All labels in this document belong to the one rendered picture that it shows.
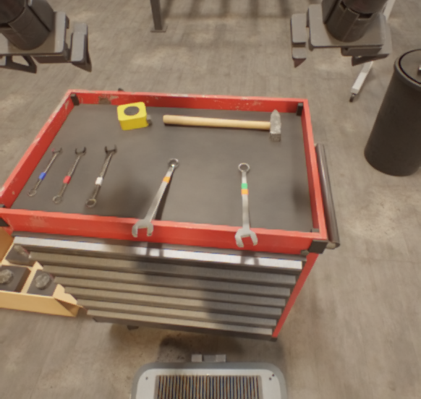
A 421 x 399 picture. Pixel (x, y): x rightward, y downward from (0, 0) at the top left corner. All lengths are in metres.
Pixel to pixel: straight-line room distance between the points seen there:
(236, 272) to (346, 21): 0.54
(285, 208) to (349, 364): 0.99
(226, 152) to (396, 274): 1.24
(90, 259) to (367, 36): 0.72
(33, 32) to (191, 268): 0.55
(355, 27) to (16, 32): 0.44
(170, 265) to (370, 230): 1.35
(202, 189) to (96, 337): 1.05
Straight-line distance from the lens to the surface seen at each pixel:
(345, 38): 0.51
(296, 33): 0.53
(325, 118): 2.51
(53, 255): 0.88
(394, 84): 1.96
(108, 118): 1.01
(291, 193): 0.76
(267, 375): 1.25
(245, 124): 0.89
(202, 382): 1.24
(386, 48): 0.56
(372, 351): 1.65
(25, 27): 0.52
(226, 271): 0.76
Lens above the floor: 1.49
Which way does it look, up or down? 51 degrees down
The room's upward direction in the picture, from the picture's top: 3 degrees counter-clockwise
